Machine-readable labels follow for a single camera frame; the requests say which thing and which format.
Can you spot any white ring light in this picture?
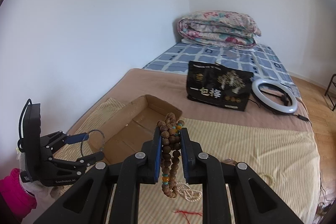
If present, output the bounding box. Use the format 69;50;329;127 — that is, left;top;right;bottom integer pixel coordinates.
251;79;298;115

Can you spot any pink sleeve forearm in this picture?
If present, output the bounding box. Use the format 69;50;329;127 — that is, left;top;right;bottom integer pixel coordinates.
1;168;37;222

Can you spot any brown bed blanket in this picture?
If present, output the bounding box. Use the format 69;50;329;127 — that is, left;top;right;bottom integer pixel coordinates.
68;69;314;135

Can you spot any dark green bangle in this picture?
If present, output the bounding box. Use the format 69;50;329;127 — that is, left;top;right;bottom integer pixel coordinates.
85;129;105;152

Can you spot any black snack bag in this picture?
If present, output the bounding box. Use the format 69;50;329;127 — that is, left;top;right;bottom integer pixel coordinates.
186;61;254;111

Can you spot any gloved left hand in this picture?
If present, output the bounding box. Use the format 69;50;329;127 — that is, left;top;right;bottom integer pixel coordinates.
16;148;64;210

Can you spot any white pearl necklace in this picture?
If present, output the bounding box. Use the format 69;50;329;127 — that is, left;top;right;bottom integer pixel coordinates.
175;181;203;202

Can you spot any cardboard box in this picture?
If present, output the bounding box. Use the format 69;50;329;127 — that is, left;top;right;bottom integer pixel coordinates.
98;94;182;164

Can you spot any black clothes rack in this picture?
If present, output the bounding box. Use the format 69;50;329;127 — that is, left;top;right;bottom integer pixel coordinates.
324;73;336;111

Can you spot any folded floral quilt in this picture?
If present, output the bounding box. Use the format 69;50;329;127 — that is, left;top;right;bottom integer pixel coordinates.
177;10;261;48

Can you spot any blue checkered bedsheet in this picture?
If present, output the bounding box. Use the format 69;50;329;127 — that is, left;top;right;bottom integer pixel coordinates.
143;42;301;98

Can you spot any brown wooden bead necklace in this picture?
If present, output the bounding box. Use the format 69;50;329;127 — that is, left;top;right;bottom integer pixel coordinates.
156;112;185;199

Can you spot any striped yellow blanket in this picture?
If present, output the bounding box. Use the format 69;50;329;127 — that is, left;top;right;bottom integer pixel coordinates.
52;97;322;224

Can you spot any red cord jade pendant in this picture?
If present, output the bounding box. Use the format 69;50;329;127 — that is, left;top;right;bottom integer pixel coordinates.
173;210;203;224

